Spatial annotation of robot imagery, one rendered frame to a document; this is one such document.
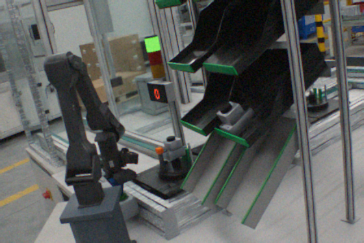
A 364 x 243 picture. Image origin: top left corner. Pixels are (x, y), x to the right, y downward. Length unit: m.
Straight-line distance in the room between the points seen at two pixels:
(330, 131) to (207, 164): 0.68
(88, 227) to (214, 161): 0.39
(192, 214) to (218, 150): 0.22
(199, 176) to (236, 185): 0.15
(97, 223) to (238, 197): 0.37
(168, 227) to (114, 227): 0.19
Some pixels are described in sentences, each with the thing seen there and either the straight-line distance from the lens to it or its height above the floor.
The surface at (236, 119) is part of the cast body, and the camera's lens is 0.91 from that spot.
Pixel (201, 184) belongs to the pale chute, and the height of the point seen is 1.02.
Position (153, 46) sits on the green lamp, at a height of 1.38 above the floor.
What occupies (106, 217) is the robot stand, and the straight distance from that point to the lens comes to 1.03.
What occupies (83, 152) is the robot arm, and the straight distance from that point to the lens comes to 1.04.
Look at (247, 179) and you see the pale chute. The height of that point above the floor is 1.06.
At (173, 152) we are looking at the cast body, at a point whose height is 1.05.
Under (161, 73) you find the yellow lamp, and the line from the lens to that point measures 1.47.
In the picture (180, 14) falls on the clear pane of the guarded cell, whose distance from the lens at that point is 2.87.
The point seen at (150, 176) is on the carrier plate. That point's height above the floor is 0.97.
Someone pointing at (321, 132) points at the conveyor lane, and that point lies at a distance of 1.62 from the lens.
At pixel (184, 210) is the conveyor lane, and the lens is 1.21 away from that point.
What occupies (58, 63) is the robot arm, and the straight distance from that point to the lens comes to 1.01.
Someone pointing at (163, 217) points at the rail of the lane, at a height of 0.94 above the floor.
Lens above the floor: 1.52
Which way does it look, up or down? 17 degrees down
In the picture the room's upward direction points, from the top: 11 degrees counter-clockwise
